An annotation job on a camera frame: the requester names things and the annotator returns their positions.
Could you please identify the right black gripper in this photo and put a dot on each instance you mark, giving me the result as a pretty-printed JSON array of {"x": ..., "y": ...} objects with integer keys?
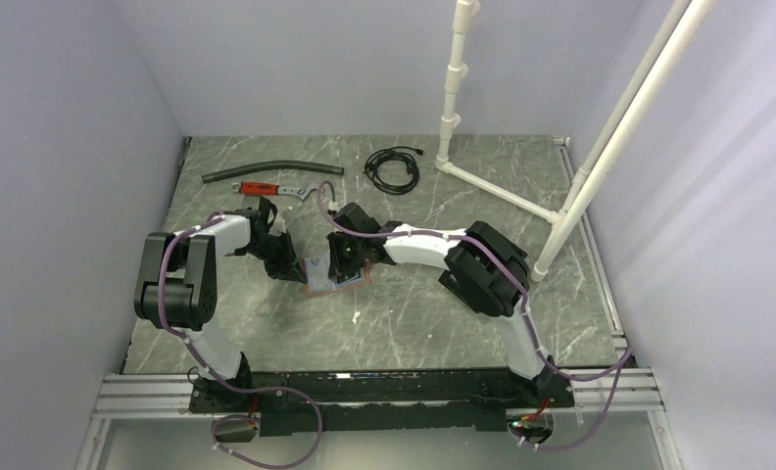
[{"x": 338, "y": 268}]

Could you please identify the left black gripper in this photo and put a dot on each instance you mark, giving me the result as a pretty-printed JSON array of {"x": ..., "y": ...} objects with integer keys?
[{"x": 288, "y": 268}]

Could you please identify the brown leather card holder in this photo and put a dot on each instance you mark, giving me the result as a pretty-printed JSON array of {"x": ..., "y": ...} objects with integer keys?
[{"x": 345, "y": 282}]

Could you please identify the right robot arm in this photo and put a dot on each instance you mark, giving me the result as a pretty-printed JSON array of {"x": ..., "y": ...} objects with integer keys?
[{"x": 480, "y": 266}]

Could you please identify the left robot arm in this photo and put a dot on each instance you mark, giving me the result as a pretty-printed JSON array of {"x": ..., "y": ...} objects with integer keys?
[{"x": 177, "y": 283}]

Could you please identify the red handled adjustable wrench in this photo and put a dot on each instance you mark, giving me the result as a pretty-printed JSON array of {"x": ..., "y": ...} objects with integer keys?
[{"x": 259, "y": 189}]

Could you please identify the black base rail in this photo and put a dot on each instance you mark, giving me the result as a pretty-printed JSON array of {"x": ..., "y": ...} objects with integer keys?
[{"x": 300, "y": 402}]

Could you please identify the aluminium extrusion frame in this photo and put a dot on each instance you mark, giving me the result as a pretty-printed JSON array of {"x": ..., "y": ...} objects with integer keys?
[{"x": 167, "y": 396}]

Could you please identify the white pvc pipe frame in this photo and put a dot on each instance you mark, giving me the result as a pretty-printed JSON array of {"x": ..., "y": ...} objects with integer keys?
[{"x": 534, "y": 66}]

